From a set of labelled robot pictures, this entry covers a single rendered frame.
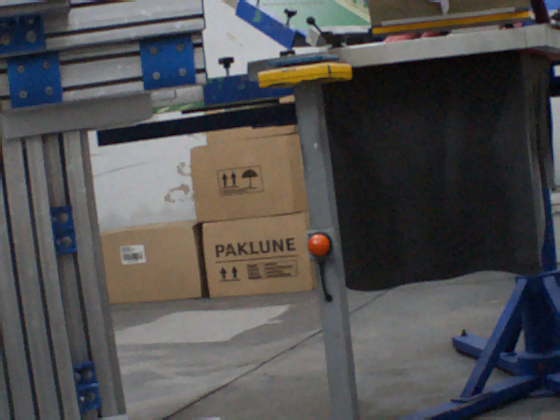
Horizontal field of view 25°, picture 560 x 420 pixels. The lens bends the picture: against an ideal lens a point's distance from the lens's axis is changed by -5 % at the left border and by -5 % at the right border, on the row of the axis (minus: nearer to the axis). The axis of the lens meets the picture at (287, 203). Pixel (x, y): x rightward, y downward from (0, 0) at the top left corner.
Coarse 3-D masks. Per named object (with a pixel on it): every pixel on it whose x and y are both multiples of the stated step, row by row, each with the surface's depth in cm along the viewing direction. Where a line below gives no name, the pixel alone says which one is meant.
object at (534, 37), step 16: (480, 32) 228; (496, 32) 227; (512, 32) 226; (528, 32) 225; (544, 32) 224; (352, 48) 237; (368, 48) 236; (384, 48) 235; (400, 48) 234; (416, 48) 233; (432, 48) 232; (448, 48) 231; (464, 48) 230; (480, 48) 229; (496, 48) 228; (512, 48) 227; (544, 48) 235; (256, 64) 243; (352, 64) 237; (368, 64) 236
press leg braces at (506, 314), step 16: (528, 288) 367; (544, 288) 364; (512, 304) 364; (512, 320) 362; (496, 336) 359; (512, 336) 400; (496, 352) 357; (512, 352) 406; (480, 368) 354; (480, 384) 352; (464, 400) 347
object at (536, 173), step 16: (528, 64) 245; (544, 64) 268; (528, 80) 245; (544, 80) 268; (528, 96) 247; (544, 96) 267; (528, 112) 247; (544, 112) 264; (528, 128) 245; (544, 128) 264; (544, 144) 263; (544, 160) 262; (544, 176) 261; (544, 224) 250
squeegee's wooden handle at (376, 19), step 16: (368, 0) 293; (384, 0) 292; (400, 0) 290; (416, 0) 289; (464, 0) 285; (480, 0) 284; (496, 0) 283; (512, 0) 282; (528, 0) 282; (384, 16) 292; (400, 16) 291; (416, 16) 289
